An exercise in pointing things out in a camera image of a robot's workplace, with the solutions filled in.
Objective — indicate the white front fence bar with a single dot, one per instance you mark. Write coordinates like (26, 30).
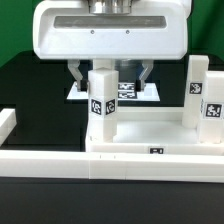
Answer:
(81, 165)

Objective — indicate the marker tag sheet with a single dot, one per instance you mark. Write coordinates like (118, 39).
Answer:
(126, 92)

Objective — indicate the white desk top tray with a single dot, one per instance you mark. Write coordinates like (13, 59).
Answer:
(154, 130)

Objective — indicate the white left fence block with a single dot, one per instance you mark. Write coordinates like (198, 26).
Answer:
(7, 123)

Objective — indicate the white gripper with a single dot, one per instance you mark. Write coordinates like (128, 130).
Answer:
(111, 29)

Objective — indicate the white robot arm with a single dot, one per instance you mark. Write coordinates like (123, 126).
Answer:
(114, 31)

